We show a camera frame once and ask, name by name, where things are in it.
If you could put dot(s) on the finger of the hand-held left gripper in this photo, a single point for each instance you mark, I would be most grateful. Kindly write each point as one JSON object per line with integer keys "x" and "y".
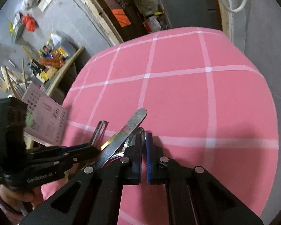
{"x": 84, "y": 150}
{"x": 68, "y": 163}

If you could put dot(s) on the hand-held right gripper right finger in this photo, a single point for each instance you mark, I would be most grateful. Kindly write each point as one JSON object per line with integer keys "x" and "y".
{"x": 149, "y": 154}

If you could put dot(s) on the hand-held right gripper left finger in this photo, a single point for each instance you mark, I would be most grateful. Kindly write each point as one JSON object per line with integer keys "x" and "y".
{"x": 137, "y": 154}

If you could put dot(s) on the metal spoon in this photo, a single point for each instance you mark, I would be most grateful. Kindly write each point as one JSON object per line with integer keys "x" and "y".
{"x": 134, "y": 133}

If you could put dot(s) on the black slotted utensil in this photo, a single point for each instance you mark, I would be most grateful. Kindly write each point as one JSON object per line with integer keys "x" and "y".
{"x": 100, "y": 127}

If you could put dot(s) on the person's left forearm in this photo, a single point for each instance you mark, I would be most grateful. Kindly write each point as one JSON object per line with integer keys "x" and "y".
{"x": 2, "y": 209}

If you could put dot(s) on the person's left hand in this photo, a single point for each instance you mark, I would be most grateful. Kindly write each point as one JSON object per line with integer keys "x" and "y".
{"x": 16, "y": 193}

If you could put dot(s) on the gold utensil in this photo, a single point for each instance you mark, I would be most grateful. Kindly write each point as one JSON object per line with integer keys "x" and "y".
{"x": 109, "y": 141}

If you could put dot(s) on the bundle of wooden sticks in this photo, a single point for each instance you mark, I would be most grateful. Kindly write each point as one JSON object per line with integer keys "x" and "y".
{"x": 11, "y": 79}

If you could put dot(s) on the pink checked tablecloth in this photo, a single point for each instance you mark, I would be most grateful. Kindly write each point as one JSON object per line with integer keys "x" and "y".
{"x": 178, "y": 98}

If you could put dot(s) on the yellow packet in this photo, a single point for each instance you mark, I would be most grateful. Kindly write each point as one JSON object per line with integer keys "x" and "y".
{"x": 48, "y": 73}

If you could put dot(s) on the orange-brown snack packet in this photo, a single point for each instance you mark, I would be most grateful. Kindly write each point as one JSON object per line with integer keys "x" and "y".
{"x": 51, "y": 62}

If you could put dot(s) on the grey metal box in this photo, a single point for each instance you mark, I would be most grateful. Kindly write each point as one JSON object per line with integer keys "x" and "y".
{"x": 18, "y": 29}

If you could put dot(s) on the red plastic bag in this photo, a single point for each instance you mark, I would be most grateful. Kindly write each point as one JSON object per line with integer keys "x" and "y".
{"x": 29, "y": 22}

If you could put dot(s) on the white plastic bag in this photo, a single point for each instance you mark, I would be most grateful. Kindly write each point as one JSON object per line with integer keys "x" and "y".
{"x": 152, "y": 23}

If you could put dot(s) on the orange cloth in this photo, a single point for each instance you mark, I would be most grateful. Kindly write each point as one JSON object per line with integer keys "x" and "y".
{"x": 120, "y": 16}

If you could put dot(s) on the grey cabinet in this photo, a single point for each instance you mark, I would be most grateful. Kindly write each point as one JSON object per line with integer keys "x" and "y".
{"x": 187, "y": 4}

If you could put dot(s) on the wooden door frame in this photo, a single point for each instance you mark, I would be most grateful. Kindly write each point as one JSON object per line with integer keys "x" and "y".
{"x": 100, "y": 16}

